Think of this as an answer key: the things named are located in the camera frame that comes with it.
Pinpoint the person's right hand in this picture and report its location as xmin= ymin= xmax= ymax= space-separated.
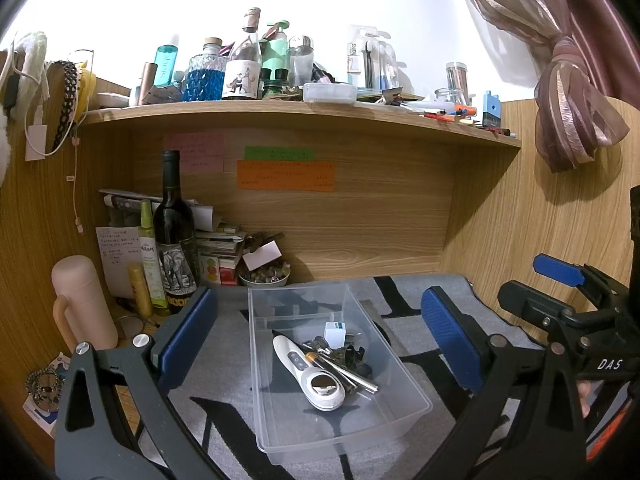
xmin=576 ymin=381 xmax=594 ymax=418

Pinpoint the pink sticky note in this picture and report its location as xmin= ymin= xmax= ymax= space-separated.
xmin=164 ymin=131 xmax=226 ymax=173

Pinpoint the clear plastic bin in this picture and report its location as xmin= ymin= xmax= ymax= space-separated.
xmin=248 ymin=282 xmax=433 ymax=465

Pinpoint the stack of books and papers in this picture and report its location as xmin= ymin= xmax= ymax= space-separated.
xmin=98 ymin=187 xmax=281 ymax=286

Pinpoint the clear toothbrush pack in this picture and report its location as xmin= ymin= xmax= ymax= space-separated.
xmin=346 ymin=24 xmax=379 ymax=90

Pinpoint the blue and white card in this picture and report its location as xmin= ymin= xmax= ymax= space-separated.
xmin=22 ymin=395 xmax=58 ymax=438

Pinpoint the silver metal bar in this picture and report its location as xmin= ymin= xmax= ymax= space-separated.
xmin=330 ymin=360 xmax=380 ymax=393

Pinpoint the white plastic box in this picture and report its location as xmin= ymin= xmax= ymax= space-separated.
xmin=302 ymin=82 xmax=358 ymax=106

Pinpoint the white fluffy cloth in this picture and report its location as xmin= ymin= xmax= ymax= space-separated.
xmin=0 ymin=31 xmax=49 ymax=186

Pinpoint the person's red clothing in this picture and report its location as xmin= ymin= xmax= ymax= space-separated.
xmin=585 ymin=400 xmax=640 ymax=461

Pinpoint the metal bead chain keyring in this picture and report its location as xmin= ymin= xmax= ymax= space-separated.
xmin=25 ymin=365 xmax=66 ymax=406

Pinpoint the yellow plastic item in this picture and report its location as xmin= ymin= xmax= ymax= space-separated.
xmin=75 ymin=60 xmax=98 ymax=111

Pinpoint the green spray bottle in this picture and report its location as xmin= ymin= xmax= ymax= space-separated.
xmin=138 ymin=200 xmax=168 ymax=317

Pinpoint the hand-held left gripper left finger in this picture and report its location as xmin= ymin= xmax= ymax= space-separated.
xmin=54 ymin=286 xmax=236 ymax=480

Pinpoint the clear bottle with silver cap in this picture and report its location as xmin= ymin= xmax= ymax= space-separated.
xmin=288 ymin=35 xmax=315 ymax=88

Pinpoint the small bowl of trinkets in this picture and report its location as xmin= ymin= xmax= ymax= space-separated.
xmin=237 ymin=262 xmax=292 ymax=288

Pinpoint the white travel adapter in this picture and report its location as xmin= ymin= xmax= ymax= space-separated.
xmin=324 ymin=321 xmax=348 ymax=348

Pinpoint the dark wine bottle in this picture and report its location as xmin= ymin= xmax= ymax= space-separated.
xmin=152 ymin=150 xmax=198 ymax=316

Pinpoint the brown tube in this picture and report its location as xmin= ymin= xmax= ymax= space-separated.
xmin=140 ymin=61 xmax=160 ymax=106

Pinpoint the white handheld device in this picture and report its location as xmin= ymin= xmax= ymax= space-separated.
xmin=272 ymin=335 xmax=347 ymax=412

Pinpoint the dark tool with brass tip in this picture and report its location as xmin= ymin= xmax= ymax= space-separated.
xmin=304 ymin=352 xmax=358 ymax=391

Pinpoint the white charger with cable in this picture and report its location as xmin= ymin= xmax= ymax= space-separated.
xmin=10 ymin=35 xmax=85 ymax=235

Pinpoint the green pump bottle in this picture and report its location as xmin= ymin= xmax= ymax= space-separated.
xmin=260 ymin=20 xmax=291 ymax=73

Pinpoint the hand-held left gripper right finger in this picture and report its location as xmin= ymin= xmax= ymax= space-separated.
xmin=415 ymin=285 xmax=588 ymax=480

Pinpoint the pink striped curtain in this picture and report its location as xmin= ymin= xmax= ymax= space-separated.
xmin=442 ymin=0 xmax=631 ymax=173

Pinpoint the teal bottle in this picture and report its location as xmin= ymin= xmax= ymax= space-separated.
xmin=152 ymin=34 xmax=181 ymax=88

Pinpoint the white handwritten note paper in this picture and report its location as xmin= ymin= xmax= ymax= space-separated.
xmin=96 ymin=225 xmax=143 ymax=301

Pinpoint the blue box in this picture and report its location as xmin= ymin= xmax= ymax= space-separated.
xmin=482 ymin=91 xmax=502 ymax=128

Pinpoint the black binder clip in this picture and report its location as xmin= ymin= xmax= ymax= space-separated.
xmin=342 ymin=345 xmax=373 ymax=378

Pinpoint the green sticky note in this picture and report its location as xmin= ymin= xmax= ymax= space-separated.
xmin=244 ymin=146 xmax=315 ymax=162

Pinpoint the clear bottle with picture label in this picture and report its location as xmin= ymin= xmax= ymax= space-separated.
xmin=221 ymin=7 xmax=263 ymax=101

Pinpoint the grey mat with black pattern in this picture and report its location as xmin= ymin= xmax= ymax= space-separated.
xmin=165 ymin=274 xmax=546 ymax=480

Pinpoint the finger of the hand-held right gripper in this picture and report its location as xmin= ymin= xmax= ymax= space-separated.
xmin=532 ymin=254 xmax=633 ymax=306
xmin=497 ymin=280 xmax=581 ymax=341

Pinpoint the black beaded headband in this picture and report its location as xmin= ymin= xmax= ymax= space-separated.
xmin=47 ymin=60 xmax=82 ymax=156

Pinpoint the blue faceted glass bottle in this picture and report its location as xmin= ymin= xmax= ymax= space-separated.
xmin=182 ymin=36 xmax=224 ymax=102

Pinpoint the pink thermos cup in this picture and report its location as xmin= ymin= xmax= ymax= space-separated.
xmin=51 ymin=255 xmax=119 ymax=356

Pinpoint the yellow tube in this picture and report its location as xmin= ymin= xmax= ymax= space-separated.
xmin=127 ymin=262 xmax=153 ymax=317

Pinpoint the orange sticky note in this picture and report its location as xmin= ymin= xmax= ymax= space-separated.
xmin=236 ymin=160 xmax=335 ymax=193

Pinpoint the round coaster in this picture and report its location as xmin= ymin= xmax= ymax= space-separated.
xmin=112 ymin=315 xmax=146 ymax=336

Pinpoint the wooden shelf board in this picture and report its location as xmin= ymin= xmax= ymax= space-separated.
xmin=80 ymin=100 xmax=522 ymax=150

